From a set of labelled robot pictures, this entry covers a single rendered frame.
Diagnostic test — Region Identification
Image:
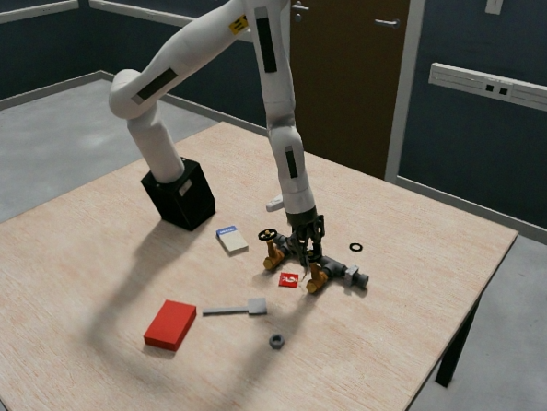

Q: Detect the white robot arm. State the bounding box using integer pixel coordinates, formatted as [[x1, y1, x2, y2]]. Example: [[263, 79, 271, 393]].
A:
[[109, 0, 315, 214]]

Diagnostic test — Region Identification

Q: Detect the black o-ring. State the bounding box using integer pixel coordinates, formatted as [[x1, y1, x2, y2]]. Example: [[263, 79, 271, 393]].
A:
[[349, 242, 363, 252]]

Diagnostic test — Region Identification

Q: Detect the red rectangular block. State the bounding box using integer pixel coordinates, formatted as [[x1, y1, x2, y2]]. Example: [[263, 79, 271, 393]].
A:
[[143, 299, 197, 352]]

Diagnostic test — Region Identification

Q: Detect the red tag with gold chain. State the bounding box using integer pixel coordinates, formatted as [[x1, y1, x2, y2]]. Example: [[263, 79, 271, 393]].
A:
[[278, 270, 308, 288]]

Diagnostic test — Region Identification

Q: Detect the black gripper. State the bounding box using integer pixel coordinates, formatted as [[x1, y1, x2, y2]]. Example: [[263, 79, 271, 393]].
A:
[[285, 205, 325, 268]]

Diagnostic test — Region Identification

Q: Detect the brass valve manifold with black handwheels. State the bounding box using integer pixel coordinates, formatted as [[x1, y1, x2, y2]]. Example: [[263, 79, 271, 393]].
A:
[[258, 229, 369, 293]]

